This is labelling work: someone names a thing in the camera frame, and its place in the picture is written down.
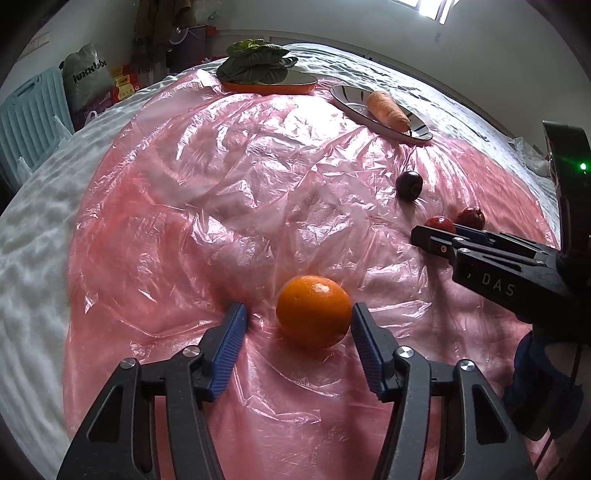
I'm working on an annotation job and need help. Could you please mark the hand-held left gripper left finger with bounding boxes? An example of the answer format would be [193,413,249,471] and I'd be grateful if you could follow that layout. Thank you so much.
[56,302,249,480]

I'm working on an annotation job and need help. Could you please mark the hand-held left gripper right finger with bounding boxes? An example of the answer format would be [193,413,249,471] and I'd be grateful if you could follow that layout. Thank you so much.
[350,302,539,480]

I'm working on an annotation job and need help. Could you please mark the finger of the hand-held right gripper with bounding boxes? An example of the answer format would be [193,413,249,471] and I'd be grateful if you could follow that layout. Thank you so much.
[454,224,561,254]
[410,224,557,273]

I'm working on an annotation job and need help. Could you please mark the smooth orange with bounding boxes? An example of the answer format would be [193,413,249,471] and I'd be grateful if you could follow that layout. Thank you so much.
[276,274,352,349]

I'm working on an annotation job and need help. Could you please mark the person's right hand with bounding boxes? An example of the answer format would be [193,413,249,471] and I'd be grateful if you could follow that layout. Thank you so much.
[503,330,585,441]

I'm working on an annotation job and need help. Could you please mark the dark purple plum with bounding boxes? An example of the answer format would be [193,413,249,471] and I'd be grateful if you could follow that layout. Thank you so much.
[395,171,424,201]

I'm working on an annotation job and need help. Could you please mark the crumpled white plastic bag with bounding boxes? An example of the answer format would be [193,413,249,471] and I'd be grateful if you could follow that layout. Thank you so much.
[512,136,555,177]

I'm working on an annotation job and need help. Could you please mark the carrot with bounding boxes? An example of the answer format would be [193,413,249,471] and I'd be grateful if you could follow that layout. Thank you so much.
[367,91,411,131]

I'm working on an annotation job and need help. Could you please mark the pink plastic sheet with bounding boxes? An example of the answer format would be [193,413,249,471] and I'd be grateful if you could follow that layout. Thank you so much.
[62,69,559,480]

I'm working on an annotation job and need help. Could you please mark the striped round plate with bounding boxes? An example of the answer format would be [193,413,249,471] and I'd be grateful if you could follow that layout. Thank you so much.
[330,84,434,142]

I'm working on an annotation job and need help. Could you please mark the white bed blanket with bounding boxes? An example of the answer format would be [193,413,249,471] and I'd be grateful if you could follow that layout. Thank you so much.
[0,44,561,462]

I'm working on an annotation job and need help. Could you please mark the orange tray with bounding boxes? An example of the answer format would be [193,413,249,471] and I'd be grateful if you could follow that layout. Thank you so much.
[222,71,319,94]

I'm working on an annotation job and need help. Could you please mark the green leafy vegetable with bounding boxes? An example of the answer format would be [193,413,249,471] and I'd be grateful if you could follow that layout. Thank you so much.
[216,40,299,86]

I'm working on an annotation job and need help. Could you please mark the red and yellow boxes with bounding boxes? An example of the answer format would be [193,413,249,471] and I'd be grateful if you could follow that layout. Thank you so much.
[111,62,141,102]

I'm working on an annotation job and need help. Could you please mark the light blue ribbed board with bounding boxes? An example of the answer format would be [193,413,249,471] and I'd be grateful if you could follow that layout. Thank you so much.
[0,67,75,185]

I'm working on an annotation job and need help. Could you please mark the purple cabinet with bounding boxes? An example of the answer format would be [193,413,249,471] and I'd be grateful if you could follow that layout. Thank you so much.
[166,25,218,75]

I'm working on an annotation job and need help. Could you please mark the printed grey bag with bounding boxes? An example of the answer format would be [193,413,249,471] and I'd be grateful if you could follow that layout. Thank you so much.
[62,44,115,116]

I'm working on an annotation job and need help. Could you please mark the hanging brown coat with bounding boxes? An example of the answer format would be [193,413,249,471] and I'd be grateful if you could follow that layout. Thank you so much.
[134,0,195,75]

